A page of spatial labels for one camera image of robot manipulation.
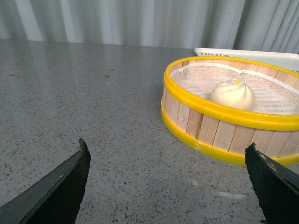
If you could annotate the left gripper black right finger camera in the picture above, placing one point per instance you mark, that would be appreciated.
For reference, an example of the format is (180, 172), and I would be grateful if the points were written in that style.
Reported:
(276, 187)

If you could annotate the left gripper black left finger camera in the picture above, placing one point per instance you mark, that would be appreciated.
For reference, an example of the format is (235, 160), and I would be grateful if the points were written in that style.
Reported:
(56, 198)

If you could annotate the white steamed bun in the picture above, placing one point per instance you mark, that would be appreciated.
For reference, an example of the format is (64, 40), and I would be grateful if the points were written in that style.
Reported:
(234, 93)

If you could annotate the cream bear print tray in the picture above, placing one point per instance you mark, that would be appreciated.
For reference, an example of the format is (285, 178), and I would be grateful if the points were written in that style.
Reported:
(288, 61)

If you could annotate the yellow rimmed wooden steamer basket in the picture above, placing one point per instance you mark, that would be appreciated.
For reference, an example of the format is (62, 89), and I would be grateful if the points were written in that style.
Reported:
(222, 132)

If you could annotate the white mesh steamer cloth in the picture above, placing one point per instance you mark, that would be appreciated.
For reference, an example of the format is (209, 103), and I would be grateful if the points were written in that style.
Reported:
(272, 96)

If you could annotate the grey pleated curtain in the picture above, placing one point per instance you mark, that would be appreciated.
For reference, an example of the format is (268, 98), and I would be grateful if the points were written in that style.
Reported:
(260, 25)

